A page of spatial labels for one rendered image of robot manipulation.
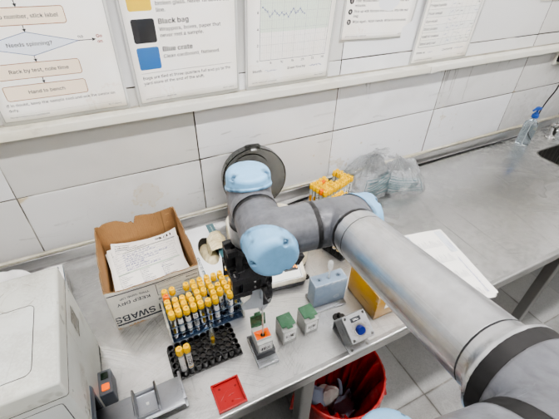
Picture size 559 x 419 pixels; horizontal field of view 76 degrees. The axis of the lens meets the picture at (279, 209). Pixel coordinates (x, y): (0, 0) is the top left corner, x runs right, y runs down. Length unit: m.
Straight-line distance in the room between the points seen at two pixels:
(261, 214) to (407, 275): 0.22
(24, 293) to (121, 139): 0.50
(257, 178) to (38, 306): 0.49
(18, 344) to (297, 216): 0.52
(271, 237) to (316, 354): 0.57
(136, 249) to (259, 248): 0.77
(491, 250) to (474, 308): 1.09
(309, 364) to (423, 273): 0.64
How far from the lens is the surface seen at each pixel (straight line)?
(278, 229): 0.50
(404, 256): 0.42
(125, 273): 1.15
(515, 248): 1.51
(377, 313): 1.07
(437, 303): 0.37
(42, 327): 0.79
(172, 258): 1.16
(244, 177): 0.56
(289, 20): 1.17
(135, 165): 1.18
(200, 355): 0.99
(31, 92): 1.09
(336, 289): 1.05
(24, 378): 0.74
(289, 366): 0.98
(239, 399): 0.95
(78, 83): 1.07
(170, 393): 0.93
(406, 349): 2.15
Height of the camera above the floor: 1.74
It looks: 38 degrees down
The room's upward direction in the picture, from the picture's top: 1 degrees clockwise
